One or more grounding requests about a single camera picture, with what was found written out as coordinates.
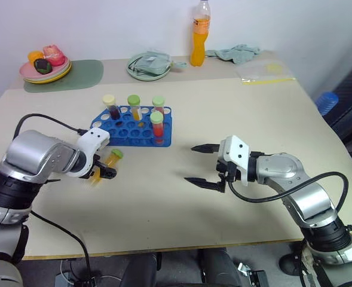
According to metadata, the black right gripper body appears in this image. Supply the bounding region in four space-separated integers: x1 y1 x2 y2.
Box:
216 158 242 184

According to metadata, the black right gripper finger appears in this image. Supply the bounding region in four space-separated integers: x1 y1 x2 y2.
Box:
190 143 222 155
183 176 226 194

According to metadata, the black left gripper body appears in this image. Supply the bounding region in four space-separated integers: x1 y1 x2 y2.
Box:
84 154 105 180

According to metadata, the green-capped yellow liquid test tube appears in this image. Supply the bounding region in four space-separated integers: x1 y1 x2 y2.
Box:
88 148 124 187

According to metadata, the blue test tube rack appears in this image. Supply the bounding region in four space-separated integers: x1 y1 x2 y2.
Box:
91 105 173 148

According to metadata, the green-capped red liquid test tube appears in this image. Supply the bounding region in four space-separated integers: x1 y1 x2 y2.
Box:
149 111 166 146
151 95 166 116

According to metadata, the yellow-capped dark liquid test tube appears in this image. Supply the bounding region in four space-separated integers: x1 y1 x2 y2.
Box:
102 94 121 121

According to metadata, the green-capped orange liquid test tube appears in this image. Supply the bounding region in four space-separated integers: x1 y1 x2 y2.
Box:
127 94 143 121

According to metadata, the dark rounded shape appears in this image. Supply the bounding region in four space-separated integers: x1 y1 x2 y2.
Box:
198 247 243 287
120 253 162 287

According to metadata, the green placemat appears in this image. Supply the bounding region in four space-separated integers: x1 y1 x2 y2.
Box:
23 59 105 94

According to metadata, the pale green round plate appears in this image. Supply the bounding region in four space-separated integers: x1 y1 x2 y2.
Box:
126 52 172 82

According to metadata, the clear yellow-zip plastic bag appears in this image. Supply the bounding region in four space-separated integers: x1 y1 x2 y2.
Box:
234 60 298 86

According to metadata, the yellow plate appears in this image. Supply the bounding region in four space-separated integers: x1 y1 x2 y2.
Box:
22 63 73 83

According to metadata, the light green plate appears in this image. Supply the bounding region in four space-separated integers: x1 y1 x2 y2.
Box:
23 76 62 85

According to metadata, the pale green cloth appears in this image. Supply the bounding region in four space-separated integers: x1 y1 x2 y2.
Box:
205 44 262 65

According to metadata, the orange drink plastic bottle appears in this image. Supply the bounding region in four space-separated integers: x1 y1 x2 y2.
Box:
189 0 212 68

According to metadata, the black round floor base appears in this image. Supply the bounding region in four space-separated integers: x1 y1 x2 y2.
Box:
278 253 302 276

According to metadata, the dark toy sushi roll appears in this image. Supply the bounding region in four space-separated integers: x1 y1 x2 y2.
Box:
33 58 52 74

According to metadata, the pink plate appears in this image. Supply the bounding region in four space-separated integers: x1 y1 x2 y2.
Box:
19 58 71 80

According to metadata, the blue ribbed bottle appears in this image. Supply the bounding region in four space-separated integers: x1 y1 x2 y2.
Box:
315 91 339 117

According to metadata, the orange toy food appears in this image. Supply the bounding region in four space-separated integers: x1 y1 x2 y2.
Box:
27 51 45 65

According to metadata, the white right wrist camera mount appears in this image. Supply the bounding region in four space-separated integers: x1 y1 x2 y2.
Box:
217 135 252 187

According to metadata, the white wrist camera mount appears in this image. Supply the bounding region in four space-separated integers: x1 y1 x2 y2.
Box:
217 135 252 187
76 127 111 179

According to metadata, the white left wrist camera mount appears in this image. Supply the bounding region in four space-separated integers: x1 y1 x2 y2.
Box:
76 127 111 179

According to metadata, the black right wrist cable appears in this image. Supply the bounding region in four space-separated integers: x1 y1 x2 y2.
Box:
227 172 349 216

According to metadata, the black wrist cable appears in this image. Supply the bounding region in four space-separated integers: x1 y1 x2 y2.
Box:
227 172 349 216
15 113 87 139

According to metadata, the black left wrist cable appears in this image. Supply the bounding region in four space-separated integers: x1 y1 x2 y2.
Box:
15 113 87 139

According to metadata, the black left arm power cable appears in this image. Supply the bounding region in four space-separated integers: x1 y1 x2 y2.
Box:
30 210 93 283

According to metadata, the black metal bracket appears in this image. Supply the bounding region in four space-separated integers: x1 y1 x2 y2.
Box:
237 262 268 287

